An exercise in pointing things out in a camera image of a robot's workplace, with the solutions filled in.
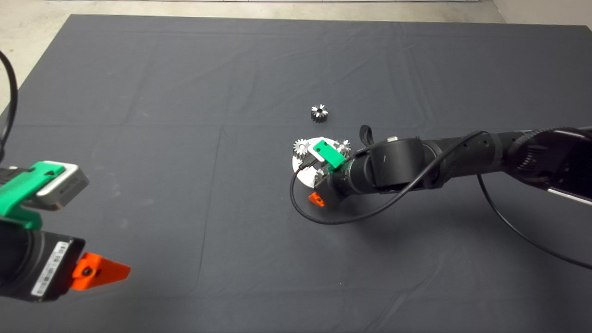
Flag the round metal plate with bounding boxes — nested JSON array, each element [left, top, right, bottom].
[[292, 137, 352, 188]]

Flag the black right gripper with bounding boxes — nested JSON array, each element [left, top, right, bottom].
[[309, 160, 359, 207]]

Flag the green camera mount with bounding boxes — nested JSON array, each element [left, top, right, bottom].
[[313, 140, 346, 174], [0, 161, 65, 230]]

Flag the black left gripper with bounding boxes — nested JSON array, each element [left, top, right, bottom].
[[21, 231, 131, 302]]

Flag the black right camera cable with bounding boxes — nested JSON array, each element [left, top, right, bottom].
[[290, 131, 592, 270]]

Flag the green left camera mount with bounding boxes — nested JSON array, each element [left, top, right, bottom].
[[0, 161, 65, 230]]

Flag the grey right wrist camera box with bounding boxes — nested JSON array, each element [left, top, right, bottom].
[[305, 138, 337, 163]]

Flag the green right camera mount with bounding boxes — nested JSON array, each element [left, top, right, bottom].
[[313, 140, 346, 174]]

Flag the dark grey table cloth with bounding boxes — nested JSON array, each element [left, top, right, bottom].
[[0, 14, 592, 333]]

